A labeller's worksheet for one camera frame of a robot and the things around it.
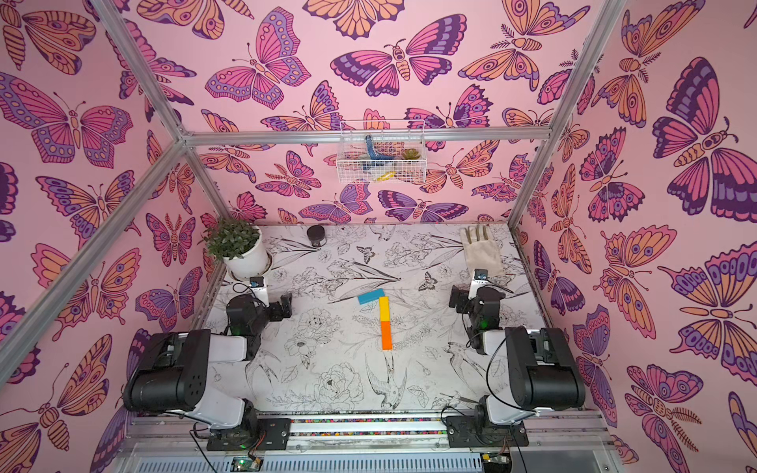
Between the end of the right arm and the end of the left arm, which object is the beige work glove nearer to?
the end of the right arm

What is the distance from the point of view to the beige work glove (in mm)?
1089

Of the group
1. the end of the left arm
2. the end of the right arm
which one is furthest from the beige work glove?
the end of the left arm

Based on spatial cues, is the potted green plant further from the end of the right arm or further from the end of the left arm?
the end of the right arm

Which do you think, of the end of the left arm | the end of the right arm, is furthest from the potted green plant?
the end of the right arm

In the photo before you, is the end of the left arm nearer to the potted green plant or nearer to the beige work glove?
the potted green plant

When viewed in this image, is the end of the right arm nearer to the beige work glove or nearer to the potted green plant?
the beige work glove
